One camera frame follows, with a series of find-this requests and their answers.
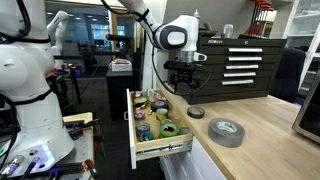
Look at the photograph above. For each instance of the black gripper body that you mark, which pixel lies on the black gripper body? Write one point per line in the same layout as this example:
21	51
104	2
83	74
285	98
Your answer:
184	78

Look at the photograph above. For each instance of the white cabinet under counter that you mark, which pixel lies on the white cabinet under counter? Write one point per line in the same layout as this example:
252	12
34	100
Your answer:
186	163

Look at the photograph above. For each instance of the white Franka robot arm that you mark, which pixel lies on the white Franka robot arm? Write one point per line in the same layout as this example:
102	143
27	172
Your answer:
26	83

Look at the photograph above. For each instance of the teal tape roll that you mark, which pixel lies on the teal tape roll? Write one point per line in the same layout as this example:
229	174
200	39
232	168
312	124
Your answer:
146	137

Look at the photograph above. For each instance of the black pedestal cabinet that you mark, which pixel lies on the black pedestal cabinet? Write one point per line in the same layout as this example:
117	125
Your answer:
118	90

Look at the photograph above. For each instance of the red clamp rack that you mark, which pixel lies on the red clamp rack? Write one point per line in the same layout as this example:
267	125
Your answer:
261	16

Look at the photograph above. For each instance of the black steel microwave oven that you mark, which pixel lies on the black steel microwave oven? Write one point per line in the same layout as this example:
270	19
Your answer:
308	113

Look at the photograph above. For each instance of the dark grey tape roll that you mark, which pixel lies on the dark grey tape roll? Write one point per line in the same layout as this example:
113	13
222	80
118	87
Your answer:
159	106

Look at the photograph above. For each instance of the black bar clamp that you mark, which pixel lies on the black bar clamp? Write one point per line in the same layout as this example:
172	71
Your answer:
75	123
78	132

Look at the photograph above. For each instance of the silver drink can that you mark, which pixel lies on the silver drink can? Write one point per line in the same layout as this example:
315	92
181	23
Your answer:
228	31

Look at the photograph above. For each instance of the black masking tape roll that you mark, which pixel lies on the black masking tape roll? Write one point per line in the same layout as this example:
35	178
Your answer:
189	113

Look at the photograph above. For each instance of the white glass shelving cabinet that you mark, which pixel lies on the white glass shelving cabinet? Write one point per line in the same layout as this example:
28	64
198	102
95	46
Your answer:
303	33

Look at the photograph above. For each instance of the green and black tape roll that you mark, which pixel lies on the green and black tape roll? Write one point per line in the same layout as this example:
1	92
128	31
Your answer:
140	101

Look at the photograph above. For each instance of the open wooden drawer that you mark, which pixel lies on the open wooden drawer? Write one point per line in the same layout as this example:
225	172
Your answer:
131	133

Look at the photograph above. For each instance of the black office chair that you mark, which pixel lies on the black office chair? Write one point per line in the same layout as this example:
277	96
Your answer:
286	73

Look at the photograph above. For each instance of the black metal tool chest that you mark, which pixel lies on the black metal tool chest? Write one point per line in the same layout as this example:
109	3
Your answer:
213	83

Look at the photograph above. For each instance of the white box with red trim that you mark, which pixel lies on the white box with red trim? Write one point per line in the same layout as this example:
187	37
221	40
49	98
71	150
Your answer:
121	66

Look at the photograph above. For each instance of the small white bottle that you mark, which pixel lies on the small white bottle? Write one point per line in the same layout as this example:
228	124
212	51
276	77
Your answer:
196	14

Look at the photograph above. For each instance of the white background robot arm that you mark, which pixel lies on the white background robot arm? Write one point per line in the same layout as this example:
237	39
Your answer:
58	30

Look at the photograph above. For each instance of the robot mounting table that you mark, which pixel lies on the robot mounting table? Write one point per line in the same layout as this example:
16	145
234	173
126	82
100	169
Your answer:
81	153

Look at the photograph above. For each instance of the blue tape roll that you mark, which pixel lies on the blue tape roll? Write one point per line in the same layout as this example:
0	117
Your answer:
142	128

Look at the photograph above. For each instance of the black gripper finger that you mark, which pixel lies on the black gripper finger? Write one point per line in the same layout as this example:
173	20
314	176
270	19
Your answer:
174	87
195	86

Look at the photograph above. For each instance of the grey duct tape roll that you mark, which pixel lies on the grey duct tape roll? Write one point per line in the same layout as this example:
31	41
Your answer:
225	138

